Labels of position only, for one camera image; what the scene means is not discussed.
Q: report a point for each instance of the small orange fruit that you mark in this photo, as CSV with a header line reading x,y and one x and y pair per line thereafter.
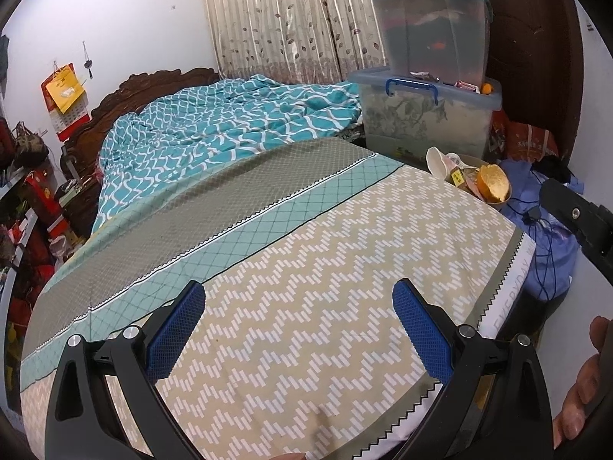
x,y
487,88

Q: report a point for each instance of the red plastic bag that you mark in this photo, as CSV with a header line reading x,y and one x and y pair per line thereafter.
x,y
527,139

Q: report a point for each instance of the clear storage box teal lid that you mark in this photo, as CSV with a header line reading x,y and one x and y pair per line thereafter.
x,y
431,33

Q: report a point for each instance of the zigzag patterned bed sheet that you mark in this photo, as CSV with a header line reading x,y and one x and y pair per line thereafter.
x,y
287,273

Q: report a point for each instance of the tan round bin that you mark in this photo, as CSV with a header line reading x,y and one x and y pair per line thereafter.
x,y
471,157

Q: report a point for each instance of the teal patterned quilt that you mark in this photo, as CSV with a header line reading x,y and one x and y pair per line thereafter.
x,y
215,120

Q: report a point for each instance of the person's right hand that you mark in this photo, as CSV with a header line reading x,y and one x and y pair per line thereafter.
x,y
582,393

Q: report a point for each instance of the dark brown wooden wardrobe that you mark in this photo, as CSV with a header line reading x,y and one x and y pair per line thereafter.
x,y
527,57

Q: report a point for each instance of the blue cloth bag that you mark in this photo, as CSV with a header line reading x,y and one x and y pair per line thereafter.
x,y
555,249

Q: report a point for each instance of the yellow packet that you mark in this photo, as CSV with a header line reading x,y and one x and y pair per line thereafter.
x,y
458,177

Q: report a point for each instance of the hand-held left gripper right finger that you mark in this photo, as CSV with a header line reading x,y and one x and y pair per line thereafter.
x,y
421,333

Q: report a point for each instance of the carved wooden headboard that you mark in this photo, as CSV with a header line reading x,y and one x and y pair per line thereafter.
x,y
143,88

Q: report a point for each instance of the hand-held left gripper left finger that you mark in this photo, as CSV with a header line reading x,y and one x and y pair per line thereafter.
x,y
177,330

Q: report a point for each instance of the pink packet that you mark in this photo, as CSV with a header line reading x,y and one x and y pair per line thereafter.
x,y
472,188

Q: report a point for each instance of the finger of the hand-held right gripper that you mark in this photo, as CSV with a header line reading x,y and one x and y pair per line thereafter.
x,y
584,220

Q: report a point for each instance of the grey metal shelf rack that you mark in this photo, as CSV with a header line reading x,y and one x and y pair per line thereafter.
x,y
26,223

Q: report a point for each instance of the hanging keys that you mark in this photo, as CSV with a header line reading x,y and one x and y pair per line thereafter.
x,y
87,64

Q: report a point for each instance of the brown handbag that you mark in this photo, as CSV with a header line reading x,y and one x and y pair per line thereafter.
x,y
31,146

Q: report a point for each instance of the orange half peel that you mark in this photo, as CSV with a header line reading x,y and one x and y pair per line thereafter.
x,y
493,184

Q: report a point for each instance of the red yellow wall calendar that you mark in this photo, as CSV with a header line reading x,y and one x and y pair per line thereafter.
x,y
64,91

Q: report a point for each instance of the white paper cup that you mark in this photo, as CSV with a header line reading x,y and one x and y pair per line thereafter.
x,y
436,160

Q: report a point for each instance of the red gift box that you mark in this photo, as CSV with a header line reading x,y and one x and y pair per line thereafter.
x,y
43,196

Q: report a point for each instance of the leaf print curtain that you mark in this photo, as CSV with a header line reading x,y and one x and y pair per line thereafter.
x,y
287,19

